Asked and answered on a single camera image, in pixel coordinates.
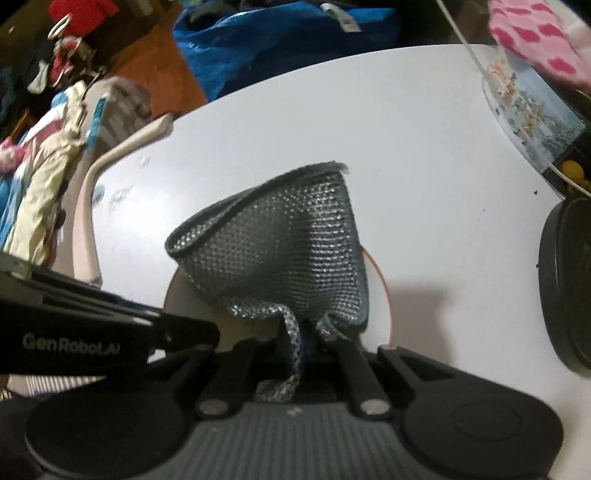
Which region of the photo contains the blue cookie tin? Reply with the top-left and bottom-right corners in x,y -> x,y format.
482,46 -> 586,184

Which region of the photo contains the beige chair backrest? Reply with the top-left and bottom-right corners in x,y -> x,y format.
72,113 -> 174,287

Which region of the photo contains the white cable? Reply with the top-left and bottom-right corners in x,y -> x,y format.
434,0 -> 591,199

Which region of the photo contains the grey mesh dish cloth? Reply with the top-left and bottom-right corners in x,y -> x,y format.
165,162 -> 370,402

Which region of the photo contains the black round lid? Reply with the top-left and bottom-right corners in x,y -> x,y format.
538,197 -> 591,378

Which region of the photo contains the pink patterned cloth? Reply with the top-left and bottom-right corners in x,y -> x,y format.
488,1 -> 590,94

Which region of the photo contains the white ceramic bowl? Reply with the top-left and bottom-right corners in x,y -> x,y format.
163,249 -> 394,353

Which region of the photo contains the blue plastic bag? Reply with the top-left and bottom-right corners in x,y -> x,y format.
172,1 -> 399,102

